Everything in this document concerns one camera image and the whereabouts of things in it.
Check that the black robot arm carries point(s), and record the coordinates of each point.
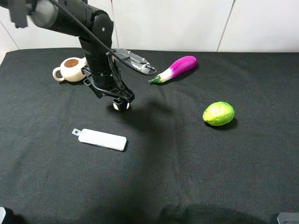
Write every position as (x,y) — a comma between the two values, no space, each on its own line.
(93,27)

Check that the green lime fruit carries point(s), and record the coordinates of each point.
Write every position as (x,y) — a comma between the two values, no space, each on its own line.
(218,114)

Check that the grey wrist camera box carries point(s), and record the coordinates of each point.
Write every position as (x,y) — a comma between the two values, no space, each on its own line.
(135,61)

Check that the small white teapot lid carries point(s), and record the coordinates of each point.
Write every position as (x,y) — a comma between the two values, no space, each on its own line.
(120,107)

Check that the grey object corner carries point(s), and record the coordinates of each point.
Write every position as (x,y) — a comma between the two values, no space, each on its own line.
(288,218)
(2,214)

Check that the grey object bottom right corner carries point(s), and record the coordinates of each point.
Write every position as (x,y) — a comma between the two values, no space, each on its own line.
(288,218)

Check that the dark green table cloth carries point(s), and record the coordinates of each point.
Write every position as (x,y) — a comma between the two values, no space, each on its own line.
(175,168)

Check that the white rectangular plastic case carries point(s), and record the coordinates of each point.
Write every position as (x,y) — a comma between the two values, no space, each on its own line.
(101,139)

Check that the grey object bottom left corner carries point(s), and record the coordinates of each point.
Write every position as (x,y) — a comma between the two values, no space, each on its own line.
(2,214)

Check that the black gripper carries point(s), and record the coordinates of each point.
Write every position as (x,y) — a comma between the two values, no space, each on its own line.
(104,76)

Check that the cream ceramic teapot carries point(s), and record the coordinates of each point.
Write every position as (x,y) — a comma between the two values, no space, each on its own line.
(70,70)

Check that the purple toy eggplant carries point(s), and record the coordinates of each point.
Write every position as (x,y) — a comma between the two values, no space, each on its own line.
(179,67)

